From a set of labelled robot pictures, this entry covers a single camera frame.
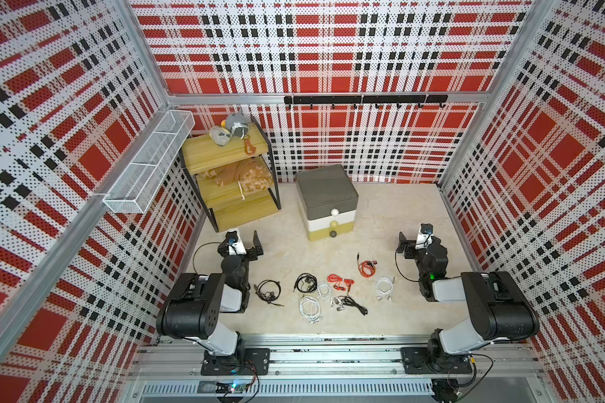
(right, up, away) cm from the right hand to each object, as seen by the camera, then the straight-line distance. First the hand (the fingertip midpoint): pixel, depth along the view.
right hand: (416, 231), depth 92 cm
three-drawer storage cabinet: (-32, -1, +8) cm, 33 cm away
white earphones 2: (-40, -25, -10) cm, 48 cm away
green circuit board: (-61, -41, -23) cm, 77 cm away
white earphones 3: (-35, -21, -4) cm, 41 cm away
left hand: (-63, 0, -2) cm, 63 cm away
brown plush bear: (-62, +21, -4) cm, 66 cm away
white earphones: (-13, -19, -3) cm, 24 cm away
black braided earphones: (-41, -18, -3) cm, 45 cm away
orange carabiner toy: (-61, +29, -6) cm, 68 cm away
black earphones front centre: (-27, -24, -6) cm, 37 cm away
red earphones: (-30, -18, -2) cm, 34 cm away
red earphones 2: (-18, -14, +1) cm, 23 cm away
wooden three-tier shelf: (-78, +10, +20) cm, 81 cm away
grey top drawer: (-34, +15, -1) cm, 38 cm away
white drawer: (-32, +4, +1) cm, 32 cm away
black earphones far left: (-54, -22, -6) cm, 59 cm away
